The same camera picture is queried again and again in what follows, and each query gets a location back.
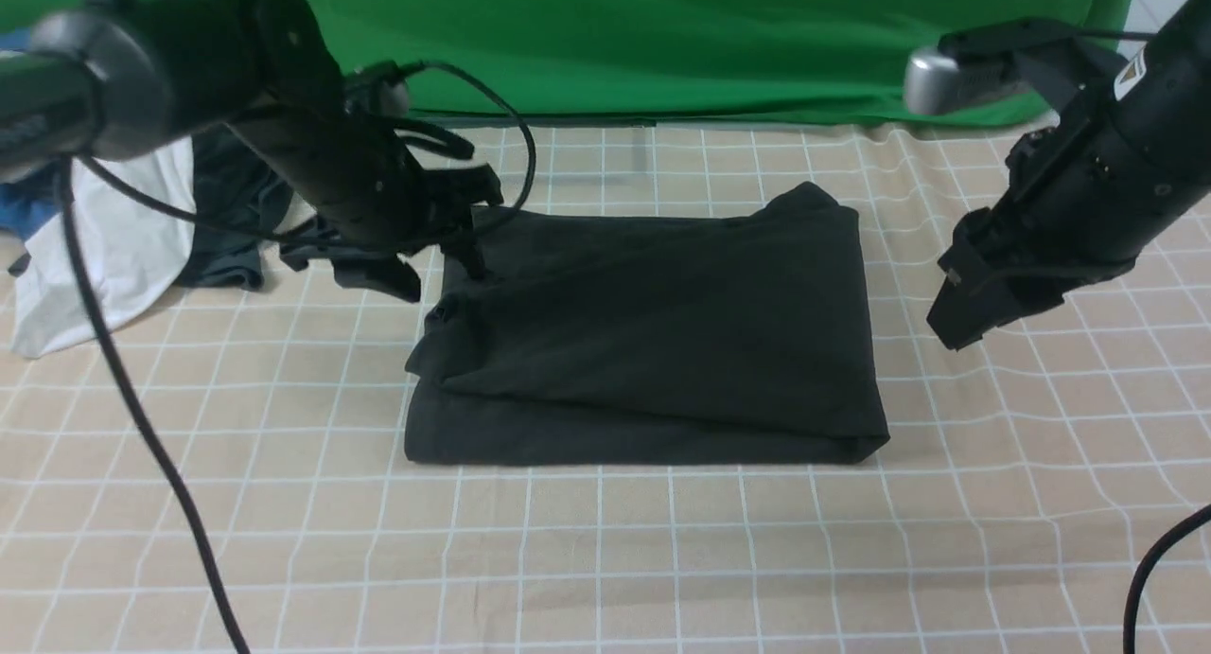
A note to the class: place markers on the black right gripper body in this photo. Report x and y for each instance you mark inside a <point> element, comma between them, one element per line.
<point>1076,212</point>

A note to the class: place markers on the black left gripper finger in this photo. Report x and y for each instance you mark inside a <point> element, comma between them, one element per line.
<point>462,248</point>
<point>354,268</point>

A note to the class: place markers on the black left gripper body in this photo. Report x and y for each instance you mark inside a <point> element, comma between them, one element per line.
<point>370,192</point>

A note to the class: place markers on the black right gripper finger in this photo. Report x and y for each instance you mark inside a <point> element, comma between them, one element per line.
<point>965,310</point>

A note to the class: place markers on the dark gray long-sleeve shirt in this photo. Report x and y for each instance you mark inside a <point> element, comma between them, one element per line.
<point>654,341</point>

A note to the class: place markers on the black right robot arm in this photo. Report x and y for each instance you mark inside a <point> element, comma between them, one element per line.
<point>1163,89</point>

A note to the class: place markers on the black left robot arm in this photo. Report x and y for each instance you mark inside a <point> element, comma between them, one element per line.
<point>114,79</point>

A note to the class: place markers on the white crumpled garment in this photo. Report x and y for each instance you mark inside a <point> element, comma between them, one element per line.
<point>132,253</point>

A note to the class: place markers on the green backdrop cloth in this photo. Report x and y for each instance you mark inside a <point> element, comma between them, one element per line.
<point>802,61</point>

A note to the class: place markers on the blue crumpled garment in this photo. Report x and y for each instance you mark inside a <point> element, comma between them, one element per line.
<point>27,203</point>

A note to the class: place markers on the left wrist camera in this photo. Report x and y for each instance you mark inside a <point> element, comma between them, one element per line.
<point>377,89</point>

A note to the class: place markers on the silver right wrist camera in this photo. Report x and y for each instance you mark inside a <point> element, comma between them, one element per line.
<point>988,64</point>

